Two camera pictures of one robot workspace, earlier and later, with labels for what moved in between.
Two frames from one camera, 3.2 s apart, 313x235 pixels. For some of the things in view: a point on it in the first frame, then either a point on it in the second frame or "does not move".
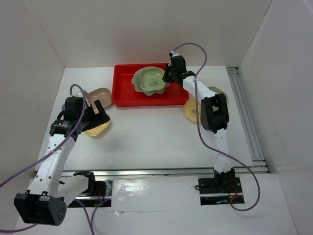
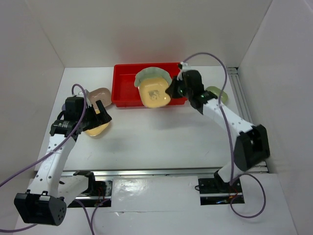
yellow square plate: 97,130 does not move
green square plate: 217,90 does not move
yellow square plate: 189,109 → 153,91
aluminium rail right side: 259,162 does not move
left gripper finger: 102,113 does not move
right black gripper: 166,78 → 172,89
